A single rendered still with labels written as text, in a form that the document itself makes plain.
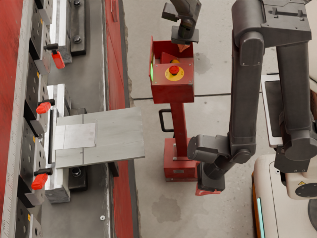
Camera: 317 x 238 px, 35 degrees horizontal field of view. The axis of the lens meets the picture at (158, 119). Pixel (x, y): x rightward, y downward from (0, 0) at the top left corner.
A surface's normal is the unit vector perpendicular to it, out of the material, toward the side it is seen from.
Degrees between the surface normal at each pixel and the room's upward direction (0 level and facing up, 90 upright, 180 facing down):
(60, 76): 0
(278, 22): 13
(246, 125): 85
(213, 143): 23
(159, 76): 0
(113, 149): 0
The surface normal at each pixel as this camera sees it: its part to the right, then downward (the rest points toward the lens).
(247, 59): -0.01, 0.82
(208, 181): 0.36, -0.53
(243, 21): -0.51, -0.49
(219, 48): -0.11, -0.57
